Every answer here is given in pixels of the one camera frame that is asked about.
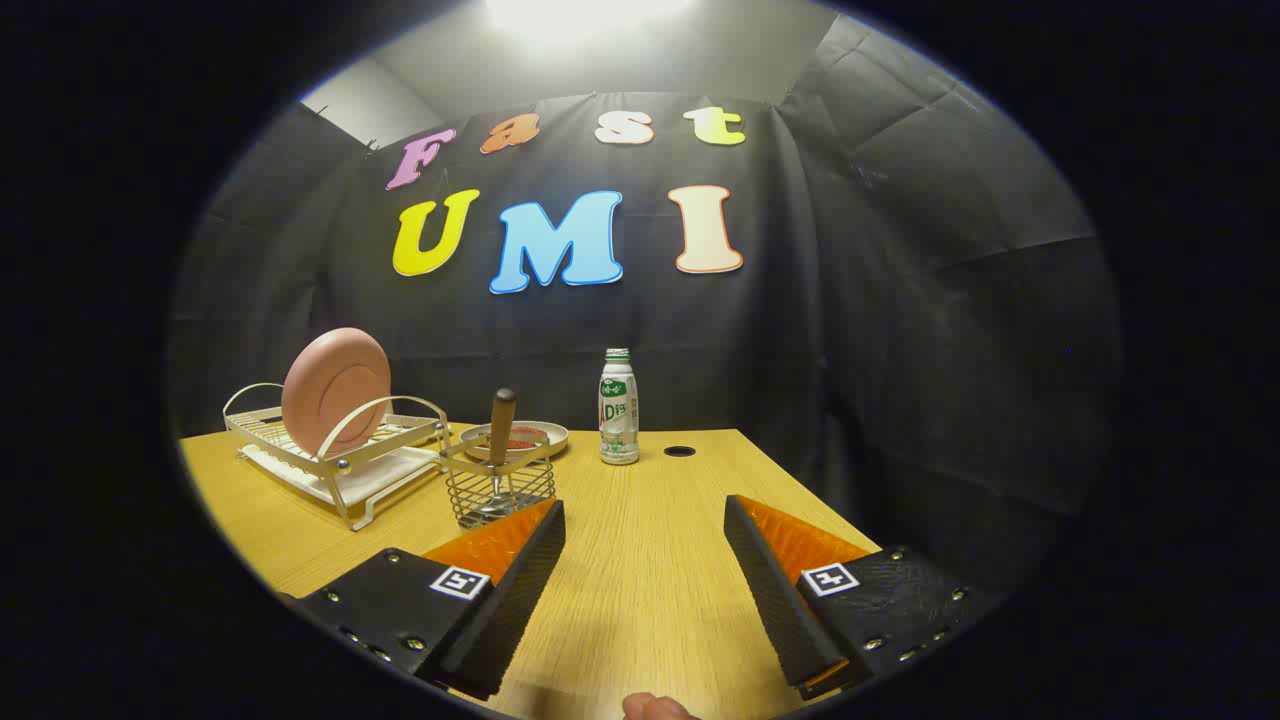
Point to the white green drink bottle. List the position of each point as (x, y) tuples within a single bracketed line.
[(618, 420)]

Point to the pink plate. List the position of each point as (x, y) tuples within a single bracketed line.
[(330, 390)]

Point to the red meat slice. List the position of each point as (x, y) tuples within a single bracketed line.
[(526, 436)]

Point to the white ribbed drain tray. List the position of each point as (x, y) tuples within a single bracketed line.
[(385, 478)]

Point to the beige round plate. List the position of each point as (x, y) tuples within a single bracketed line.
[(553, 437)]

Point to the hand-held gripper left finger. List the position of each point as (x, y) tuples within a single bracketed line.
[(510, 610)]

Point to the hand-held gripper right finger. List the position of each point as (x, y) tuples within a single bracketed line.
[(775, 600)]

